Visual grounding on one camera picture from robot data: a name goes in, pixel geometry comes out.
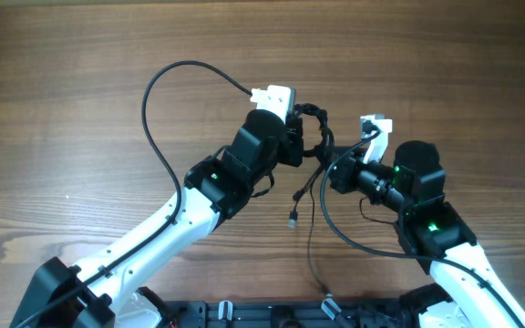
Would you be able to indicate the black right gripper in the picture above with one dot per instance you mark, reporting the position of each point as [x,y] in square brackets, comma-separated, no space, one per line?
[343,170]

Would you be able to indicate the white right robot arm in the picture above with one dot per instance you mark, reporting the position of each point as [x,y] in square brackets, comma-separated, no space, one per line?
[431,232]

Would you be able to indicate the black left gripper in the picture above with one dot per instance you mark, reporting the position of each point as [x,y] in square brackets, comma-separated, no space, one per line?
[293,130]

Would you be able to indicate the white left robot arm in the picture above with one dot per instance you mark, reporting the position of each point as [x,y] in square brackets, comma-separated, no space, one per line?
[107,289]

